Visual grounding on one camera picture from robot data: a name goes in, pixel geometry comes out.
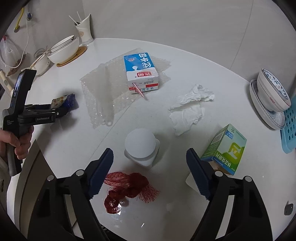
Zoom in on green white medicine box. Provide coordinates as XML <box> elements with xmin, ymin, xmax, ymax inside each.
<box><xmin>200</xmin><ymin>124</ymin><xmax>247</xmax><ymax>175</ymax></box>

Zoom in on red mesh net bag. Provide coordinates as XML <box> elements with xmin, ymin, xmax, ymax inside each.
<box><xmin>104</xmin><ymin>172</ymin><xmax>160</xmax><ymax>214</ymax></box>

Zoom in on white plastic pill bottle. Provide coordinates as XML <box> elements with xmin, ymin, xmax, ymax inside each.
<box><xmin>125</xmin><ymin>128</ymin><xmax>160</xmax><ymax>169</ymax></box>

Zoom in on blue bread snack wrapper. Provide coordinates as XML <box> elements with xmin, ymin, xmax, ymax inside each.
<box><xmin>51</xmin><ymin>93</ymin><xmax>75</xmax><ymax>110</ymax></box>

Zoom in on white tissue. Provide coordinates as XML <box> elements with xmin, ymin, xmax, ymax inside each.
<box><xmin>169</xmin><ymin>84</ymin><xmax>215</xmax><ymax>136</ymax></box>

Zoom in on clear bubble wrap sheet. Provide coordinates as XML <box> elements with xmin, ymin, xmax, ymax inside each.
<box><xmin>80</xmin><ymin>48</ymin><xmax>172</xmax><ymax>130</ymax></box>

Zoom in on blue white milk carton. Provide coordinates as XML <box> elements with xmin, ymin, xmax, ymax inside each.
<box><xmin>123</xmin><ymin>52</ymin><xmax>159</xmax><ymax>93</ymax></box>

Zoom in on person's left hand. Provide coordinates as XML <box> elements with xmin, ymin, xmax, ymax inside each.
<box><xmin>0</xmin><ymin>126</ymin><xmax>34</xmax><ymax>162</ymax></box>

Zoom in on wooden pestle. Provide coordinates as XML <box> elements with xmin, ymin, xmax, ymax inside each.
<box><xmin>0</xmin><ymin>70</ymin><xmax>14</xmax><ymax>96</ymax></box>

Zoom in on white bowl with chopsticks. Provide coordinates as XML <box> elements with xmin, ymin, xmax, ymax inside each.
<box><xmin>22</xmin><ymin>49</ymin><xmax>50</xmax><ymax>76</ymax></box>

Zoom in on clear plastic food bag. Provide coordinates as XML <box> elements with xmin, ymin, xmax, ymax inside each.
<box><xmin>1</xmin><ymin>35</ymin><xmax>26</xmax><ymax>77</ymax></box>

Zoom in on stacked white bowls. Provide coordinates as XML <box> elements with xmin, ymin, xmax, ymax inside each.
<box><xmin>48</xmin><ymin>36</ymin><xmax>79</xmax><ymax>64</ymax></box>

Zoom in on pink drinking straw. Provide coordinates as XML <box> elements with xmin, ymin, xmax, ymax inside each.
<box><xmin>132</xmin><ymin>83</ymin><xmax>148</xmax><ymax>100</ymax></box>

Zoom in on round wooden coaster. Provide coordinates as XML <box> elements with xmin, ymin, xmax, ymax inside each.
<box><xmin>56</xmin><ymin>46</ymin><xmax>87</xmax><ymax>67</ymax></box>

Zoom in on blue plastic utensil holder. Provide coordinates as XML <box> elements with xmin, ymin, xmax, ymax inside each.
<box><xmin>280</xmin><ymin>96</ymin><xmax>296</xmax><ymax>154</ymax></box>

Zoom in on blue patterned bowl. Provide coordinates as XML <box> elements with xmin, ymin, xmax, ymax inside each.
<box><xmin>257</xmin><ymin>68</ymin><xmax>291</xmax><ymax>113</ymax></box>

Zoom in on white cup with straws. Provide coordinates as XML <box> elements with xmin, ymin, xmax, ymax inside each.
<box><xmin>69</xmin><ymin>14</ymin><xmax>94</xmax><ymax>45</ymax></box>

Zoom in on white power cable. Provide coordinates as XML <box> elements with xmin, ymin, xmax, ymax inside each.
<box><xmin>0</xmin><ymin>9</ymin><xmax>31</xmax><ymax>69</ymax></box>

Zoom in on yellow gas hose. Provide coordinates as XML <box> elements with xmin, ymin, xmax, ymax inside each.
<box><xmin>14</xmin><ymin>7</ymin><xmax>25</xmax><ymax>33</ymax></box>

